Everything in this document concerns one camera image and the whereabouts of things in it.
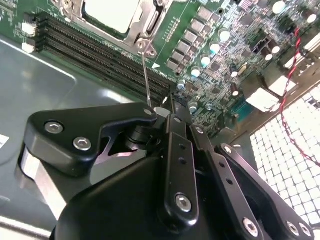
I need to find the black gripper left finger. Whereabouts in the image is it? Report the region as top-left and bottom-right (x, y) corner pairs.
(14, 94), (200, 231)

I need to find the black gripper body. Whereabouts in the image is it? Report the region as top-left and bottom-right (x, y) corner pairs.
(49, 124), (242, 240)

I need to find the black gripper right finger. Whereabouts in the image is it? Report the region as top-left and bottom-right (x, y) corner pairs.
(179, 98), (316, 240)

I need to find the metal socket cover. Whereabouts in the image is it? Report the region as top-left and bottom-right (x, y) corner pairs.
(74, 0), (157, 47)

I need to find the silver CPU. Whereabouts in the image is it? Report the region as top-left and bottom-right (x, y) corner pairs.
(83, 0), (145, 35)

